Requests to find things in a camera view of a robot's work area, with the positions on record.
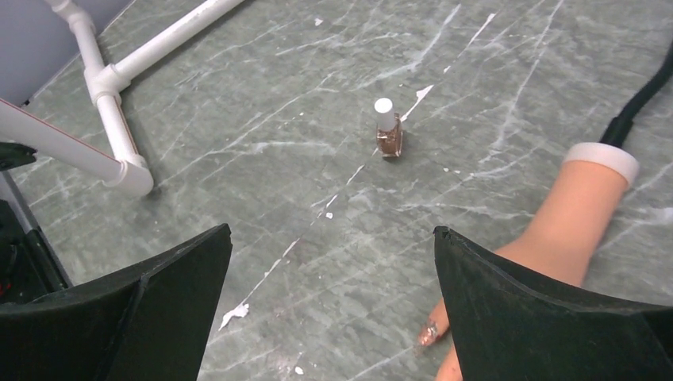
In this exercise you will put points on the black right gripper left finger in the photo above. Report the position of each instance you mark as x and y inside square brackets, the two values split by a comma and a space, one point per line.
[147, 321]

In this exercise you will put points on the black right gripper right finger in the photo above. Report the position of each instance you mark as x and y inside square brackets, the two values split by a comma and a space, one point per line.
[512, 323]

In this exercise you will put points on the glitter nail polish bottle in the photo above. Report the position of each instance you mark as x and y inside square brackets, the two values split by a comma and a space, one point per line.
[389, 133]

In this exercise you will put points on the mannequin practice hand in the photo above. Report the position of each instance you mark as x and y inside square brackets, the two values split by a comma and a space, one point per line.
[570, 223]

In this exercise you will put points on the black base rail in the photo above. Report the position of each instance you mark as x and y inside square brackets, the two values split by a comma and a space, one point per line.
[29, 267]

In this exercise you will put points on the white PVC pipe frame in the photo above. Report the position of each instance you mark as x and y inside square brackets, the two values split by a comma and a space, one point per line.
[125, 169]

